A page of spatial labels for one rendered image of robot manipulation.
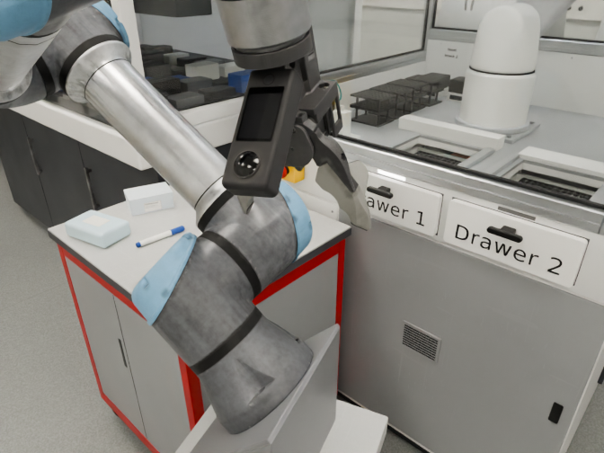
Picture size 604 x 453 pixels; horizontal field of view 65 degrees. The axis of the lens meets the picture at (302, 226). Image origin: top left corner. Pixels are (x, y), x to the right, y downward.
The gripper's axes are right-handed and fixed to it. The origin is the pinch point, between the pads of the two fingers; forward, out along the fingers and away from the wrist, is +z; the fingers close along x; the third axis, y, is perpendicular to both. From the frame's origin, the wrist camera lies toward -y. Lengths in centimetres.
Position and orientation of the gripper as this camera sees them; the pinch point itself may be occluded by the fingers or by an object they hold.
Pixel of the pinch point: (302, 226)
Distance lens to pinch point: 53.1
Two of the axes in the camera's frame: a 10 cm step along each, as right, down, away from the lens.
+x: -9.0, -1.3, 4.1
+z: 1.8, 7.6, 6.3
